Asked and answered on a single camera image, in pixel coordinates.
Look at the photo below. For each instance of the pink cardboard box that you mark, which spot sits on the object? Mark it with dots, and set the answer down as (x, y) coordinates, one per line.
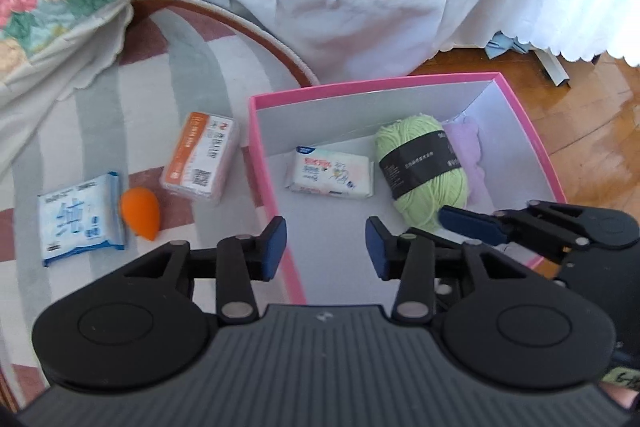
(350, 227)

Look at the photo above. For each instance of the blue crumpled cloth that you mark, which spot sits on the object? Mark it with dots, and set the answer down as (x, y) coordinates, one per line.
(505, 44)

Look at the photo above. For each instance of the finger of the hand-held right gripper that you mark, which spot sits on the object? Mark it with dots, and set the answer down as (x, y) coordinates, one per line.
(470, 224)

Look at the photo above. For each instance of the white metal bar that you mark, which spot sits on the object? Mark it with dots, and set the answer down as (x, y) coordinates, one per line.
(555, 72)

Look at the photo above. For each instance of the striped rug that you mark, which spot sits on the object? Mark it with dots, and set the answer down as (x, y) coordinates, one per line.
(150, 117)

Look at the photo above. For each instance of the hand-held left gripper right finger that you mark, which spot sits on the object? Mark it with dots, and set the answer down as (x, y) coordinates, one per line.
(377, 247)

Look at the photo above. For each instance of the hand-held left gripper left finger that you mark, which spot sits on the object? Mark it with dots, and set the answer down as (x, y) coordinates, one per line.
(274, 247)

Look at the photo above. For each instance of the person's right hand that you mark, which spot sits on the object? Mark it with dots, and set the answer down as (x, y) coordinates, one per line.
(622, 394)

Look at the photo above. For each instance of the beige bed sheet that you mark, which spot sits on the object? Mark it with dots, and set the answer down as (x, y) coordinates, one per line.
(50, 72)

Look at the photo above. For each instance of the white wet wipes pack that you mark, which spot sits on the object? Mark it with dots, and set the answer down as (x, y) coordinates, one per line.
(330, 172)

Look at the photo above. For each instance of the purple plush toy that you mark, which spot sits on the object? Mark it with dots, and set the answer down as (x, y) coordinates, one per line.
(467, 157)

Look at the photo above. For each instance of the green yarn ball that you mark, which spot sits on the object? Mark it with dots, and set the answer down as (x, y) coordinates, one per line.
(425, 202)

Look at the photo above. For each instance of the blue wet wipes pack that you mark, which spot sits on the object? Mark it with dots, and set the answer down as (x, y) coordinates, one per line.
(80, 217)

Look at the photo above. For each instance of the orange-white packet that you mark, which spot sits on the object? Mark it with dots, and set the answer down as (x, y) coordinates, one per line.
(200, 157)

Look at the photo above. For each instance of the orange makeup sponge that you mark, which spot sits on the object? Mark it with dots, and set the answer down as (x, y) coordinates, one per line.
(140, 212)

